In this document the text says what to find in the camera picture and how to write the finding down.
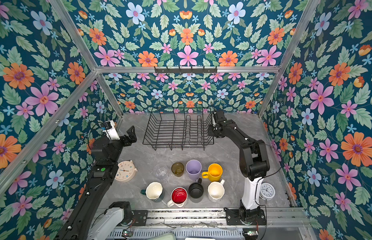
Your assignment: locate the black wire dish rack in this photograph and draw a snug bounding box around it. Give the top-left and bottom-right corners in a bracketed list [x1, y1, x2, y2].
[143, 108, 214, 150]

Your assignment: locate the clear plastic cup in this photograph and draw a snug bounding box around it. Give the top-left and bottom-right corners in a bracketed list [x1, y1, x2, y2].
[155, 167, 169, 181]

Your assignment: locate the dark green mug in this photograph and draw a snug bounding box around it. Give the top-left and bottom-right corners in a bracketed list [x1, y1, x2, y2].
[141, 182, 165, 202]

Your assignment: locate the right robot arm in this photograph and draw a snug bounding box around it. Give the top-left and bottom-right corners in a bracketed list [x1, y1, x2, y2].
[208, 111, 270, 224]

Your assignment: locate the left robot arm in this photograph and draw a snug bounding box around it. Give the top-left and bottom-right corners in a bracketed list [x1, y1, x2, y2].
[55, 124, 137, 240]

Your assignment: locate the pink alarm clock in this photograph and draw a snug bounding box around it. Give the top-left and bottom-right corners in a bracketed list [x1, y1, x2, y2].
[115, 160, 138, 183]

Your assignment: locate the lilac plastic cup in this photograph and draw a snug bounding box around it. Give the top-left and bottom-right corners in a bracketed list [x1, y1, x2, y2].
[186, 160, 202, 181]

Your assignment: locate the yellow mug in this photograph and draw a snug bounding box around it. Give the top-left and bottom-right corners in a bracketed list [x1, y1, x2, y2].
[202, 164, 223, 182]

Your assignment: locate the olive glass cup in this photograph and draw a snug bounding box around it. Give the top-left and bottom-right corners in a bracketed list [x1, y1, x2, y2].
[171, 162, 185, 177]

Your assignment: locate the white cream mug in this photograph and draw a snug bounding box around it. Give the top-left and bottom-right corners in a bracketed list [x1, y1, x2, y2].
[208, 180, 225, 203]

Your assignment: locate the black mug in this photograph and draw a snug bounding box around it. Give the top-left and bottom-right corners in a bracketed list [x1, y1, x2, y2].
[188, 178, 204, 199]

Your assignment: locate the red and white mug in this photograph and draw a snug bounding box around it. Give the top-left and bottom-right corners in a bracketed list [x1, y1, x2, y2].
[167, 187, 188, 208]

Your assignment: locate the white alarm clock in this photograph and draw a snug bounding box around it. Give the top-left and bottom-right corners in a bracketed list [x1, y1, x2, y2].
[260, 183, 276, 201]

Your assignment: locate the black hook rail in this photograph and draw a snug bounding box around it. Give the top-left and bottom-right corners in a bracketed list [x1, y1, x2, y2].
[154, 67, 218, 74]

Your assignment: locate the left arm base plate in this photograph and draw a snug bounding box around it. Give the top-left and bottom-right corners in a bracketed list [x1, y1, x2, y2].
[119, 210, 149, 227]

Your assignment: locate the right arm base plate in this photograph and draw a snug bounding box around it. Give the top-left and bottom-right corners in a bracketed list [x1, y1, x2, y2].
[223, 207, 267, 226]

